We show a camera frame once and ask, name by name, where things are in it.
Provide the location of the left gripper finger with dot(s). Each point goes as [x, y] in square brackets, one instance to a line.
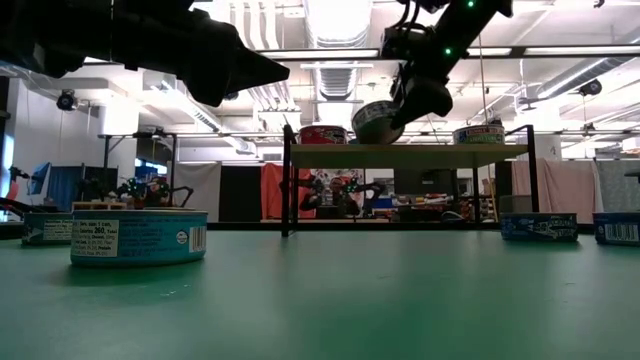
[225, 50]
[215, 92]

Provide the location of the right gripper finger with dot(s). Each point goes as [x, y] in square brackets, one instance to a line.
[425, 97]

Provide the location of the silver lid green label can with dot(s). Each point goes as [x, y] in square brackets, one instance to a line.
[372, 127]
[479, 135]

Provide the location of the silver lid red label can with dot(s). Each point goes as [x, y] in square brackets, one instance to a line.
[323, 135]

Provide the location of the teal label barcode can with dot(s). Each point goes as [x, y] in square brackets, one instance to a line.
[140, 240]

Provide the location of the background black robot arm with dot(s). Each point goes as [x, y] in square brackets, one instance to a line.
[310, 192]
[372, 190]

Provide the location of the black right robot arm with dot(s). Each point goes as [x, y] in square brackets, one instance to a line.
[480, 10]

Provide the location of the black ceiling spotlight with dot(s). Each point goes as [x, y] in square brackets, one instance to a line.
[232, 96]
[591, 87]
[66, 100]

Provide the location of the black overhead beam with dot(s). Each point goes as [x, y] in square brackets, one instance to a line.
[518, 51]

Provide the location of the black metal rack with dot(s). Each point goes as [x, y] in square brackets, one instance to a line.
[173, 165]

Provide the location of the black cabinet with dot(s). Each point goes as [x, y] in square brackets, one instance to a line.
[425, 182]

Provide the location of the plain white sheet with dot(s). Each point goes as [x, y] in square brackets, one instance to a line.
[200, 180]

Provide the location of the ceiling air vent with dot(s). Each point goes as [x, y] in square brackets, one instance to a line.
[337, 82]

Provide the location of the black panel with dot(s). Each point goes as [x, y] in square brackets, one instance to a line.
[240, 192]

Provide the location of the white printed cloth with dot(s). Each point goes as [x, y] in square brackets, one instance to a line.
[352, 175]

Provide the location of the orange red cloth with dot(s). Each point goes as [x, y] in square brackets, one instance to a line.
[272, 190]

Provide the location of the background robot green lights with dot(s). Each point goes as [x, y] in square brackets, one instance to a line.
[145, 192]

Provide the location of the person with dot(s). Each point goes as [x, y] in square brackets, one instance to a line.
[340, 197]

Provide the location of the grey box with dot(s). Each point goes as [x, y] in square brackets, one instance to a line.
[515, 205]

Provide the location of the wooden crate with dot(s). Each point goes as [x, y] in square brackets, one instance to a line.
[100, 205]

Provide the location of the pink patterned cloth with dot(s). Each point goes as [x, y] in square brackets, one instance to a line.
[560, 187]

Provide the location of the blue cloth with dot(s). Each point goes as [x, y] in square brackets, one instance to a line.
[65, 187]

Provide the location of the silver lid blue label can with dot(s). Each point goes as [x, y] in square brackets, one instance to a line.
[539, 227]
[617, 229]

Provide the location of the blue tilted monitor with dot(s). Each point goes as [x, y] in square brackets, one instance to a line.
[39, 177]

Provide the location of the grey patterned cloth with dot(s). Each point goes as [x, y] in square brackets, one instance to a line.
[620, 185]

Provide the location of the silver lid teal white can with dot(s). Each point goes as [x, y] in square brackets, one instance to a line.
[45, 229]

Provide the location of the green table mat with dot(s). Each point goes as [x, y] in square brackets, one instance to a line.
[320, 310]

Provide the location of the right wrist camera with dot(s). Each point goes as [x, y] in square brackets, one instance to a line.
[402, 42]

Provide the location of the wooden shelf black metal frame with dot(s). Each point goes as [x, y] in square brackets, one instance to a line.
[400, 156]

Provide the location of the black aluminium table frame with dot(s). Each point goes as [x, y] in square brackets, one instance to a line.
[350, 226]

